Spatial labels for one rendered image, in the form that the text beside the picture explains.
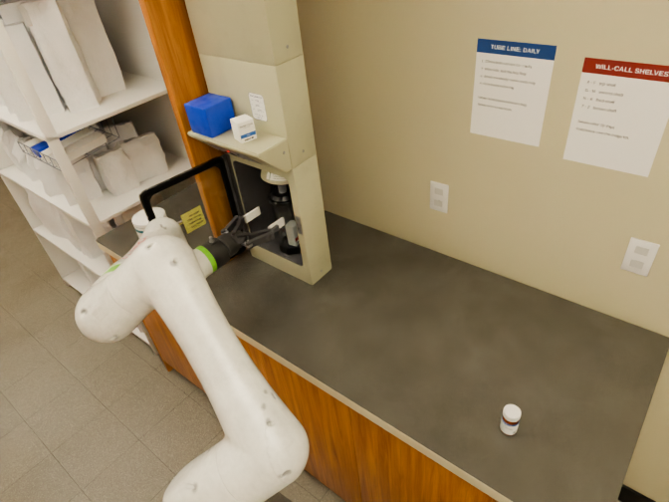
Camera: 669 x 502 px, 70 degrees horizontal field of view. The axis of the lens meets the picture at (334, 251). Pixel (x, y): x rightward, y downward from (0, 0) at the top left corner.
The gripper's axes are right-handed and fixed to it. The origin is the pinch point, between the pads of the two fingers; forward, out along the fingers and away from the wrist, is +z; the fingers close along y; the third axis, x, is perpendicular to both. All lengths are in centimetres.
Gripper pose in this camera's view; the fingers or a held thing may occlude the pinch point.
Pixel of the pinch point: (268, 217)
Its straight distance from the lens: 164.6
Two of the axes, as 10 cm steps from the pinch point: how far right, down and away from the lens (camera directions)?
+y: -7.6, -3.4, 5.5
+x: 1.0, 7.8, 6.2
